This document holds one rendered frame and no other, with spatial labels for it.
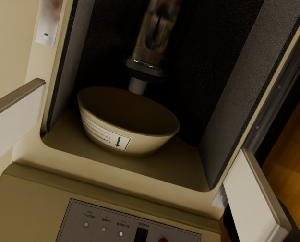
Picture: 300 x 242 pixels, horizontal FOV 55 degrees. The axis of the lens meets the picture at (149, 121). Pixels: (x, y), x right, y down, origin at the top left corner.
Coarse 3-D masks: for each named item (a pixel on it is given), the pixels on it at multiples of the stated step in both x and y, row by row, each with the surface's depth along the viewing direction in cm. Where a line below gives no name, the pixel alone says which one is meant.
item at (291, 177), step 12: (288, 120) 34; (288, 132) 33; (276, 144) 34; (288, 144) 33; (276, 156) 34; (288, 156) 32; (264, 168) 36; (276, 168) 33; (288, 168) 32; (276, 180) 33; (288, 180) 31; (276, 192) 33; (288, 192) 31; (288, 204) 30
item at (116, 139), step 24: (96, 96) 52; (120, 96) 55; (144, 96) 56; (96, 120) 41; (120, 120) 56; (144, 120) 55; (168, 120) 52; (96, 144) 45; (120, 144) 42; (144, 144) 43
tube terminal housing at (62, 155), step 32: (64, 0) 33; (64, 32) 37; (32, 64) 36; (32, 128) 39; (64, 128) 46; (128, 128) 56; (32, 160) 41; (64, 160) 41; (96, 160) 41; (128, 160) 44; (160, 160) 47; (192, 160) 51; (128, 192) 43; (160, 192) 43; (192, 192) 43
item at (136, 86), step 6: (120, 66) 43; (126, 72) 43; (132, 72) 42; (132, 78) 45; (138, 78) 42; (144, 78) 42; (150, 78) 42; (156, 78) 42; (132, 84) 45; (138, 84) 45; (144, 84) 45; (132, 90) 46; (138, 90) 46; (144, 90) 46
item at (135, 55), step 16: (144, 0) 38; (160, 0) 37; (176, 0) 38; (192, 0) 39; (128, 16) 41; (144, 16) 39; (160, 16) 38; (176, 16) 38; (192, 16) 41; (128, 32) 41; (144, 32) 39; (160, 32) 39; (176, 32) 40; (112, 48) 43; (128, 48) 41; (144, 48) 40; (160, 48) 40; (176, 48) 41; (144, 64) 40; (160, 64) 41
